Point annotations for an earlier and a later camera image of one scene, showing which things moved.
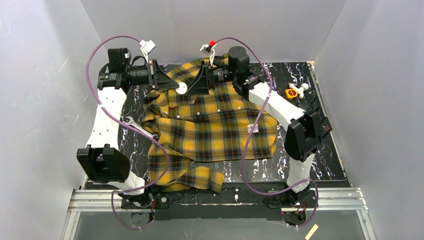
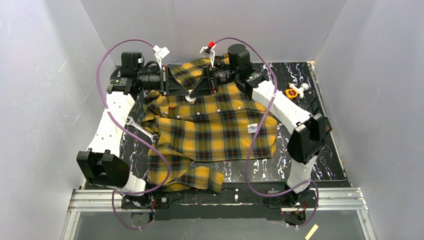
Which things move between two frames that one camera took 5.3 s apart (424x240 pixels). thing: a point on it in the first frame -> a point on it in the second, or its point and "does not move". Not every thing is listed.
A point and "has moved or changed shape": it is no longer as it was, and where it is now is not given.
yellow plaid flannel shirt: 222,126 does not move
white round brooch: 182,88 has moved or changed shape
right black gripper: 209,76 does not move
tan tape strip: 311,232 does not move
